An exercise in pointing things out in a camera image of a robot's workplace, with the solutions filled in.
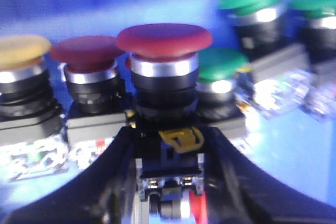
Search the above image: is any green mushroom button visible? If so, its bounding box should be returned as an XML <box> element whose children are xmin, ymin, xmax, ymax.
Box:
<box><xmin>196</xmin><ymin>48</ymin><xmax>249</xmax><ymax>154</ymax></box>
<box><xmin>219</xmin><ymin>0</ymin><xmax>312</xmax><ymax>118</ymax></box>
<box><xmin>290</xmin><ymin>0</ymin><xmax>335</xmax><ymax>122</ymax></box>

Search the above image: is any red mushroom push button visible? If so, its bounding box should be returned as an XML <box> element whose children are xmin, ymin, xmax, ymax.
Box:
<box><xmin>117</xmin><ymin>23</ymin><xmax>212</xmax><ymax>218</ymax></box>

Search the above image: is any yellow mushroom push button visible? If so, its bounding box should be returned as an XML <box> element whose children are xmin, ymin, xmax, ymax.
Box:
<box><xmin>1</xmin><ymin>35</ymin><xmax>68</xmax><ymax>182</ymax></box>

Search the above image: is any green mushroom button front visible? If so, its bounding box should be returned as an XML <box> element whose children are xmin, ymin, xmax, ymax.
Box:
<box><xmin>196</xmin><ymin>48</ymin><xmax>249</xmax><ymax>154</ymax></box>

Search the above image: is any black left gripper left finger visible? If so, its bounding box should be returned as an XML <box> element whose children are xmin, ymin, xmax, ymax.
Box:
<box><xmin>3</xmin><ymin>127</ymin><xmax>135</xmax><ymax>223</ymax></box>

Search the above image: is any green mushroom button back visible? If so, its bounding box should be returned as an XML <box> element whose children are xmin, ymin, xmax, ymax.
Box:
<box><xmin>219</xmin><ymin>0</ymin><xmax>312</xmax><ymax>118</ymax></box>

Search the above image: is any green mushroom button right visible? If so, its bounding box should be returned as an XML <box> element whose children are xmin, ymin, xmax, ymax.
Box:
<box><xmin>290</xmin><ymin>0</ymin><xmax>335</xmax><ymax>122</ymax></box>

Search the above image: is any right blue plastic crate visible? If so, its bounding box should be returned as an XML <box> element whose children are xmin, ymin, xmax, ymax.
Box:
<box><xmin>1</xmin><ymin>0</ymin><xmax>335</xmax><ymax>205</ymax></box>

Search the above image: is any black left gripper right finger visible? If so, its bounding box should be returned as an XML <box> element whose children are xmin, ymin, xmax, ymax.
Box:
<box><xmin>202</xmin><ymin>126</ymin><xmax>335</xmax><ymax>223</ymax></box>

